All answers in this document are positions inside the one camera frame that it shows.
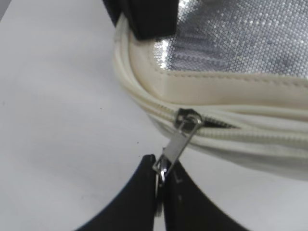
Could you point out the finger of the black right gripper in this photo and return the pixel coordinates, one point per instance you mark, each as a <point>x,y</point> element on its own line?
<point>147,19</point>

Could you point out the silver zipper pull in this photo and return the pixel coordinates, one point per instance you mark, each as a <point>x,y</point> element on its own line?
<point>187,123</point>

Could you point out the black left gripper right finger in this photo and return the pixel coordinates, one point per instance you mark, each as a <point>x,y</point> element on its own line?
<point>187,208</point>

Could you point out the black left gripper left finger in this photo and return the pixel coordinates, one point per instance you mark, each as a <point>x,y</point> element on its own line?
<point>135,206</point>

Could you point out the cream insulated lunch bag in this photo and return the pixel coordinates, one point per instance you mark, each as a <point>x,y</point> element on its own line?
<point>242,65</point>

